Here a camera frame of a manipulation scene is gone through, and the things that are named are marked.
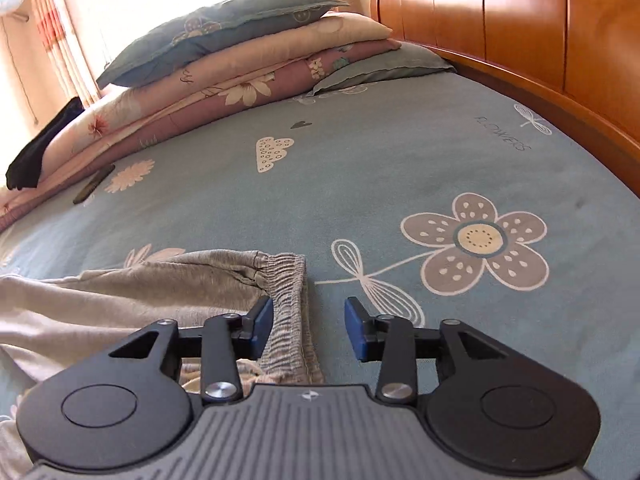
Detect flat teal pillow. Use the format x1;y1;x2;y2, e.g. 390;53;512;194
306;42;457;97

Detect plump teal pillow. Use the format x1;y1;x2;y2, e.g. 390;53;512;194
95;0;351;88

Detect wall air conditioner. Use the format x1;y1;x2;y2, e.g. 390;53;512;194
0;0;28;23

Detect wooden bed headboard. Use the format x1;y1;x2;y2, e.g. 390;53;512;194
370;0;640;181

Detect black phone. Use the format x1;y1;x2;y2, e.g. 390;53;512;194
72;164;116;205

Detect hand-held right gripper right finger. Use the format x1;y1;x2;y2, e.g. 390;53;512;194
344;296;506;403

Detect folded pink floral quilt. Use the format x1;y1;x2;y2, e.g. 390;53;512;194
0;12;401;231

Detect black garment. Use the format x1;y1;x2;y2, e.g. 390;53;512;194
6;96;83;191

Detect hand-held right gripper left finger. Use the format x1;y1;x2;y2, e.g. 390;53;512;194
109;296;275;403

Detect window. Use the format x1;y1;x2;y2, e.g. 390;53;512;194
75;0;281;96

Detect hanging wall cord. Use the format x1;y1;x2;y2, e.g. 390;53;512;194
0;15;41;123

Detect blue floral bed sheet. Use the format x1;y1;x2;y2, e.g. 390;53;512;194
0;72;640;480

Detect grey sweatpants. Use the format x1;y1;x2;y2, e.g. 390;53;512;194
0;249;326;480

